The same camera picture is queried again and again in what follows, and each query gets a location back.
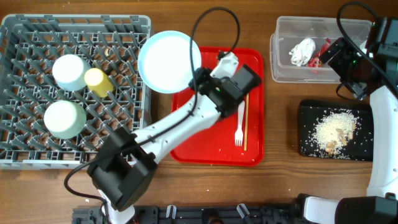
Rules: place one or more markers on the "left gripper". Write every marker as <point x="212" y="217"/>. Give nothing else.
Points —
<point x="203" y="74"/>

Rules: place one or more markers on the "large light blue plate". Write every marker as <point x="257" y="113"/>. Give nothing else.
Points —
<point x="164" y="61"/>

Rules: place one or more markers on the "red snack wrapper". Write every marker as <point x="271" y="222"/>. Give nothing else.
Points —
<point x="315" y="61"/>

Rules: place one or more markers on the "clear plastic bin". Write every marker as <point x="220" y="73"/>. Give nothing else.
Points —
<point x="291" y="31"/>

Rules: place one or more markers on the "green bowl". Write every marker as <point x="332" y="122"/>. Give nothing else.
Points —
<point x="64" y="119"/>

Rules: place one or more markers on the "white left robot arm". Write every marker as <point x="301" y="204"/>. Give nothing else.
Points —
<point x="126" y="163"/>

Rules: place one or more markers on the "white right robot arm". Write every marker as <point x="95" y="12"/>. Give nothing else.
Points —
<point x="380" y="203"/>

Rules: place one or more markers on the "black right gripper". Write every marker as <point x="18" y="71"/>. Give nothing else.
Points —
<point x="338" y="63"/>

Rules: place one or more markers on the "black plastic tray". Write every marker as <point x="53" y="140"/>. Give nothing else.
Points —
<point x="311" y="111"/>

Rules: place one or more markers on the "small light blue bowl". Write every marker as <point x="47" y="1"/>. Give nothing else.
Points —
<point x="69" y="71"/>

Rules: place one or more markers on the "yellow plastic cup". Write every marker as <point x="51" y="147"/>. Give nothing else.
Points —
<point x="98" y="82"/>

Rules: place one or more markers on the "wooden chopstick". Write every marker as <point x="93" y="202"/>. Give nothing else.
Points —
<point x="246" y="122"/>

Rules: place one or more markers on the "white tissue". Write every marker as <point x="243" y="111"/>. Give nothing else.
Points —
<point x="302" y="52"/>

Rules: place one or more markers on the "pile of rice and nuts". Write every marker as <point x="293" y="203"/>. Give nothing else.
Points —
<point x="333" y="132"/>

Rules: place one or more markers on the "grey plastic dishwasher rack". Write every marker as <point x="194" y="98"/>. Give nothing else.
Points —
<point x="30" y="45"/>

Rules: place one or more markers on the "white plastic fork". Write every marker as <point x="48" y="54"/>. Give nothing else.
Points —
<point x="238" y="136"/>

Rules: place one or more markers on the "red plastic tray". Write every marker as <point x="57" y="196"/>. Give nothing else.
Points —
<point x="216" y="145"/>

